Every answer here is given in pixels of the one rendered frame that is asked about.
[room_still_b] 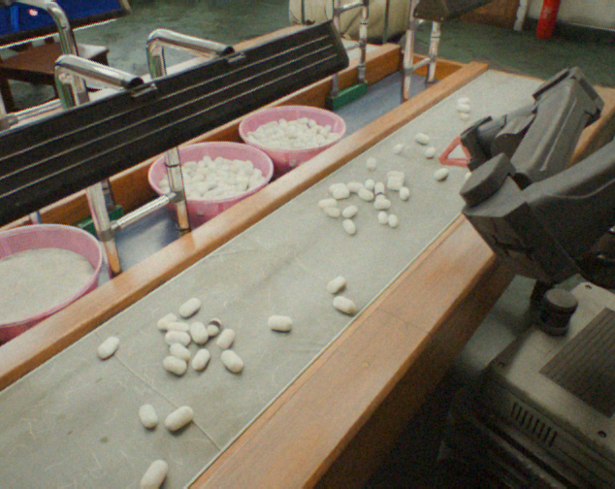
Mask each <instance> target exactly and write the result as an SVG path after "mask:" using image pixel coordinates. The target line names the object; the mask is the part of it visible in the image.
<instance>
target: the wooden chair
mask: <svg viewBox="0 0 615 489"><path fill-rule="evenodd" d="M44 41H45V43H44V44H41V45H39V46H36V47H34V48H32V49H28V50H25V51H23V52H20V53H18V54H15V55H13V56H10V57H8V58H5V59H2V58H1V55H0V93H1V96H2V99H3V103H4V106H5V110H6V113H7V114H17V113H20V112H23V111H26V110H30V109H33V108H36V107H39V106H42V105H44V104H47V103H50V102H53V101H56V100H59V95H58V92H57V88H56V85H55V81H54V74H53V70H54V66H55V63H56V61H57V60H58V59H59V58H60V57H61V56H63V54H62V50H61V46H60V43H59V42H55V41H54V39H53V36H52V35H51V36H47V37H44ZM77 47H78V51H79V56H80V58H82V59H85V60H88V61H91V62H94V63H98V64H101V65H104V66H107V67H109V62H108V57H107V53H108V52H110V50H109V48H104V47H95V46H87V45H79V44H77ZM8 80H12V81H19V82H32V83H38V84H45V85H52V87H53V90H54V93H55V95H53V96H51V97H49V98H48V99H46V100H44V101H42V102H40V103H38V104H36V105H34V106H32V107H30V108H28V109H25V108H19V107H15V103H14V99H13V95H12V91H11V89H10V85H9V81H8ZM106 88H108V87H105V88H101V87H93V86H88V87H87V90H88V92H92V93H94V92H97V91H100V90H103V89H106Z"/></svg>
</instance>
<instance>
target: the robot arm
mask: <svg viewBox="0 0 615 489"><path fill-rule="evenodd" d="M532 96H533V97H534V99H535V101H533V102H531V103H530V104H528V105H526V106H523V107H521V108H519V109H517V110H515V111H512V112H510V113H509V114H505V115H503V116H500V117H498V118H496V119H494V120H493V119H492V117H491V116H490V115H489V116H487V117H486V116H485V117H483V118H481V119H479V120H477V121H476V122H475V123H473V124H472V125H471V126H468V127H467V128H466V129H464V130H463V131H462V132H461V133H459V134H458V135H457V136H456V137H455V139H454V140H453V141H452V142H451V144H450V145H449V146H448V147H447V149H446V150H445V151H444V152H443V153H442V154H441V156H440V157H439V158H438V160H439V162H440V164H441V165H448V166H458V167H463V168H468V169H469V171H470V172H471V174H470V176H469V178H468V179H467V181H466V182H465V184H464V185H463V186H462V188H461V189H460V191H459V193H458V194H459V195H460V196H461V198H462V199H463V200H464V201H465V203H466V204H465V205H464V206H463V208H462V210H461V212H462V214H463V215H464V216H465V218H466V219H467V220H468V221H469V223H470V224H471V225H472V227H473V228H474V229H475V230H476V232H477V233H478V234H479V235H480V237H481V238H482V239H483V240H484V242H485V243H486V244H487V245H488V246H489V247H490V248H491V249H492V251H493V252H494V253H495V254H496V256H497V257H498V258H499V259H500V261H501V262H502V263H503V265H504V266H505V267H506V268H507V269H508V270H509V271H510V272H511V273H513V274H515V275H519V276H523V277H529V278H532V279H536V280H539V281H543V282H547V283H550V284H554V285H558V284H561V283H562V282H564V281H566V280H567V279H569V278H571V277H573V276H575V275H576V274H578V273H580V272H581V271H580V269H579V268H578V267H577V265H576V264H575V262H574V261H573V260H575V259H577V258H578V257H580V256H582V255H583V254H585V253H586V252H588V251H589V250H590V248H591V246H592V245H593V244H594V243H596V242H597V241H598V240H599V239H600V238H601V237H602V236H603V235H604V234H605V233H607V232H608V231H609V230H610V229H611V228H613V227H614V226H615V140H613V141H612V142H610V143H609V144H607V145H606V146H604V147H602V148H601V149H599V150H598V151H596V152H595V153H593V154H592V155H590V156H589V157H587V158H586V159H584V160H582V161H581V162H579V163H577V164H576V165H574V166H572V167H570V168H567V167H568V164H569V162H570V159H571V157H572V155H573V153H574V151H575V148H576V146H577V143H578V141H579V138H580V136H581V134H582V131H583V129H585V128H587V127H589V126H590V125H592V124H593V123H595V122H596V121H598V120H599V119H600V117H601V114H600V113H601V111H602V109H603V106H604V102H603V100H602V99H601V98H600V96H599V95H598V93H597V92H596V91H595V89H594V88H593V87H592V85H591V84H590V83H589V81H588V80H587V79H586V77H585V76H584V75H583V73H582V72H581V71H580V69H579V68H578V67H574V68H572V69H570V70H569V69H568V68H565V69H564V70H563V71H562V72H560V73H559V74H557V75H556V76H554V77H553V78H551V79H549V80H548V81H546V82H544V83H543V84H541V85H540V86H539V87H538V88H537V89H536V90H535V91H534V93H533V94H532ZM457 145H460V146H461V148H462V150H463V152H464V154H465V156H466V157H457V158H448V155H449V154H450V153H451V152H452V151H453V150H454V148H455V147H456V146H457Z"/></svg>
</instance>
